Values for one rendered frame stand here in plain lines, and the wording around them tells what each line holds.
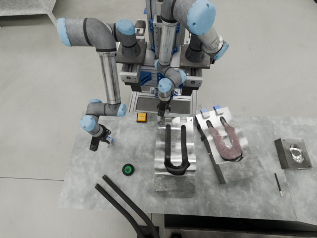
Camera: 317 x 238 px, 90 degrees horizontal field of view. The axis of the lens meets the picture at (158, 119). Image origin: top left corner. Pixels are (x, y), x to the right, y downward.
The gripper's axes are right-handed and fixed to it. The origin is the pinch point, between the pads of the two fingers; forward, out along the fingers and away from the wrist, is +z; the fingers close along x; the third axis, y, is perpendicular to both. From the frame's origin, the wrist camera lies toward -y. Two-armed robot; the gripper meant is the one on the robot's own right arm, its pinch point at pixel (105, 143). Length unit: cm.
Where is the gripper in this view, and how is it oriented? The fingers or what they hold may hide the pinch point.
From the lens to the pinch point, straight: 122.3
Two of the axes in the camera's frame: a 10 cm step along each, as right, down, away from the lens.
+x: -9.2, -3.5, 1.9
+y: 3.9, -8.4, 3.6
